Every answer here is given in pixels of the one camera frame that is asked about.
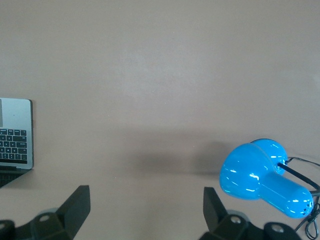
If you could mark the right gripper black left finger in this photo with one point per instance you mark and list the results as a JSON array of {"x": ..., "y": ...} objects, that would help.
[{"x": 65, "y": 220}]

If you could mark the blue desk lamp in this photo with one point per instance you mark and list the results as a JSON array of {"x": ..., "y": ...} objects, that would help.
[{"x": 250, "y": 170}]

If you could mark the silver laptop with black keyboard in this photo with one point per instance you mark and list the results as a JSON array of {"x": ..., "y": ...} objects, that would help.
[{"x": 17, "y": 117}]

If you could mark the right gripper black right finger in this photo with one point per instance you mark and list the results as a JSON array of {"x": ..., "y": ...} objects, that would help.
[{"x": 220, "y": 225}]

